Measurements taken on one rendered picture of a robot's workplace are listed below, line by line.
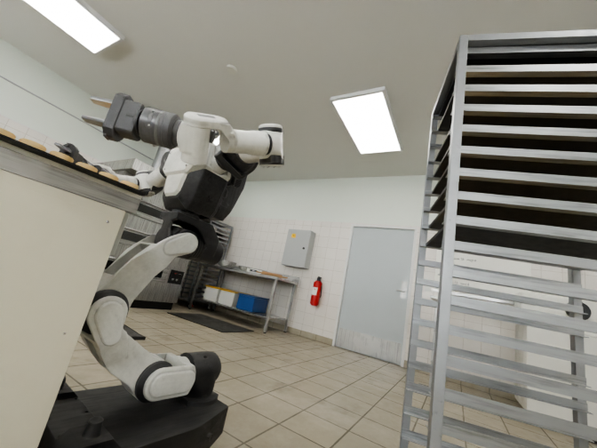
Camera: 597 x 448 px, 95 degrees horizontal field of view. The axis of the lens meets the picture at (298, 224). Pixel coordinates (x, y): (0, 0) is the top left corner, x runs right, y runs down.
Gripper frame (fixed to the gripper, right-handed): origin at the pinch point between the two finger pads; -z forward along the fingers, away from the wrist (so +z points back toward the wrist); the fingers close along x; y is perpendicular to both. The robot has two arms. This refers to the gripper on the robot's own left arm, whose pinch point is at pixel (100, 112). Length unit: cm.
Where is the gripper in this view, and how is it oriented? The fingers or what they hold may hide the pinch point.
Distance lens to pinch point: 87.3
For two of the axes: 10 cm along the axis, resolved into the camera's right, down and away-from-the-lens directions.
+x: 2.0, -9.5, 2.4
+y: 1.8, -2.0, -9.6
